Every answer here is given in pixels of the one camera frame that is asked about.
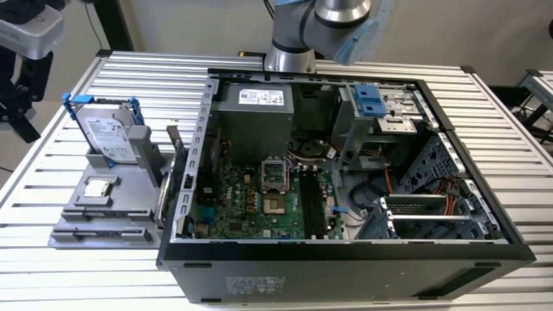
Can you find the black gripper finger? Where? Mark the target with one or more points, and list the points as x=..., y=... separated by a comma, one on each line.
x=37, y=77

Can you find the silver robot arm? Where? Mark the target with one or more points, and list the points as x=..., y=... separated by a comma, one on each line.
x=290, y=32

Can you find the black RAM slot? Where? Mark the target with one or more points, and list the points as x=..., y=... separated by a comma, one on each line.
x=311, y=204
x=316, y=204
x=306, y=204

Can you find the hard disk in blue carrier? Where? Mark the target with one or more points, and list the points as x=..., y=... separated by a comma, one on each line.
x=105, y=133

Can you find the silver CPU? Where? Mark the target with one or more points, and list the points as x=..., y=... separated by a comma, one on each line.
x=99, y=188

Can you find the grey parts rack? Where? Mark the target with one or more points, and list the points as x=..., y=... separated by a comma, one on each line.
x=130, y=194

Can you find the yellow black plug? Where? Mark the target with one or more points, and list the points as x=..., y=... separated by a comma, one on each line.
x=245, y=53

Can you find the grey power supply unit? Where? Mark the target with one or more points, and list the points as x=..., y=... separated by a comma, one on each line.
x=255, y=129

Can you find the green motherboard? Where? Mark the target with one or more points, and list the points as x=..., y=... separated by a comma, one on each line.
x=242, y=217

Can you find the CPU socket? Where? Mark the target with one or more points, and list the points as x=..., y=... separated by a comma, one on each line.
x=275, y=204

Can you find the blue plastic drive latch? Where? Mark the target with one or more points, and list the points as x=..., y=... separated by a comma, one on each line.
x=367, y=100

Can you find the silver drive bay cage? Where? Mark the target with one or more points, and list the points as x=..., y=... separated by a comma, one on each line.
x=398, y=126

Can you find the black open PC case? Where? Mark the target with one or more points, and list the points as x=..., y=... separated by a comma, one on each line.
x=303, y=278

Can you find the grey disk bay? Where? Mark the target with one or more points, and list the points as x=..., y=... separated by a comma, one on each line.
x=423, y=217

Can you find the metal slat side table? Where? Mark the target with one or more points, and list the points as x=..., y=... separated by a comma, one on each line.
x=540, y=81

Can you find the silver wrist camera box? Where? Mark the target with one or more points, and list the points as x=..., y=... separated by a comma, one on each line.
x=30, y=29

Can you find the black metal post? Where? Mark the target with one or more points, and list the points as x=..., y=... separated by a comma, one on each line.
x=115, y=26

